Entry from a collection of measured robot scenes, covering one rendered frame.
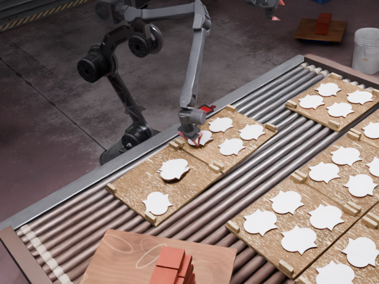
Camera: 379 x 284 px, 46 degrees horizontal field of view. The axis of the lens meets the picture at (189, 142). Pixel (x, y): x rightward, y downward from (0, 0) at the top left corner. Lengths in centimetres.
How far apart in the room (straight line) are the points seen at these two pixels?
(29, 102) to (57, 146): 87
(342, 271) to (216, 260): 45
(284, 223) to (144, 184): 65
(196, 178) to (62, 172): 188
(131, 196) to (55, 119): 248
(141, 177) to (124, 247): 50
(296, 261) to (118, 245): 66
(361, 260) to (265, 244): 35
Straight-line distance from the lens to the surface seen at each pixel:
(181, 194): 198
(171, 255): 132
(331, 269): 174
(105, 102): 447
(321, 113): 246
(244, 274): 173
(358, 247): 182
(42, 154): 401
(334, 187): 203
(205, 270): 159
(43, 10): 680
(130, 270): 163
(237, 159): 214
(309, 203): 195
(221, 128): 232
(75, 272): 184
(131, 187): 206
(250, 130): 230
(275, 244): 179
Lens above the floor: 233
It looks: 38 degrees down
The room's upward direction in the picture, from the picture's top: 6 degrees counter-clockwise
